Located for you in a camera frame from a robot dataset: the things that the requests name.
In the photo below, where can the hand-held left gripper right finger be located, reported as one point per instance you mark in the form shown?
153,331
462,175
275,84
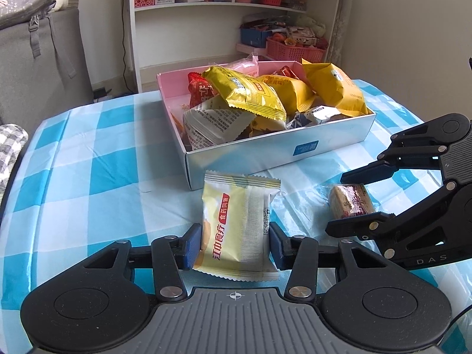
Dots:
277,247

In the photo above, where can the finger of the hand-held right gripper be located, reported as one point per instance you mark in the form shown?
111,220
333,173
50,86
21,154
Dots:
357,226
368,173

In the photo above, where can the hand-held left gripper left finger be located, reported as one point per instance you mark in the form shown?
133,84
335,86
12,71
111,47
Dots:
193,246

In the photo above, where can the brown bar packet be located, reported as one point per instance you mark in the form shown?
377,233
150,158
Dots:
350,201

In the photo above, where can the pale yellow biscuit packet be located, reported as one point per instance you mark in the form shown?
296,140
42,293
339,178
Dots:
236,228

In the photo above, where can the blue and white small packet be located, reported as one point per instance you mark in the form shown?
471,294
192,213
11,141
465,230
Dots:
298,121

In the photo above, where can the pink cardboard box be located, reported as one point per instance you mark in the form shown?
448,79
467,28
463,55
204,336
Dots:
239,162

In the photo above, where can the orange-yellow snack packet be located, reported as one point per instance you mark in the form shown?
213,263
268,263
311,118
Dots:
291,92
335,84

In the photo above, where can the white triangular snack packet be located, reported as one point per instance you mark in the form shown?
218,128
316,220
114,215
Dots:
217,125

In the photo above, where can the red snack packet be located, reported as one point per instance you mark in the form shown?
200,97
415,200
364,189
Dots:
201,90
285,73

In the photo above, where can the lemon yellow snack packet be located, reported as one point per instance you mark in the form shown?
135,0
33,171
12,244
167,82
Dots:
250,96

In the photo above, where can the blue checked tablecloth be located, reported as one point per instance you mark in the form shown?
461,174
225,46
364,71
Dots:
92,155

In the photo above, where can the pink plastic basket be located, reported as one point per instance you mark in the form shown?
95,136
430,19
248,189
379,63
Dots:
291,51

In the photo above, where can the patterned small box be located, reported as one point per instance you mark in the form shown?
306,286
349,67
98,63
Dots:
300,37

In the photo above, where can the pale green plush toy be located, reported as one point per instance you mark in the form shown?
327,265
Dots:
311,25

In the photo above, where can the pale pink small rack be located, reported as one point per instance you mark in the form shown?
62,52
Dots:
249,49

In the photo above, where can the blue box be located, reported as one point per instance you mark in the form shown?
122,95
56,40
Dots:
254,37

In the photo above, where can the grey checked cushion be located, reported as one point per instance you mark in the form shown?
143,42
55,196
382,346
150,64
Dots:
11,147

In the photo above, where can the white shelf unit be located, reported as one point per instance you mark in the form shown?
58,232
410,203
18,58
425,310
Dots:
184,33

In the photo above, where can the grey sofa chair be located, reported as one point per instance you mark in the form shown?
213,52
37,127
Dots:
44,66

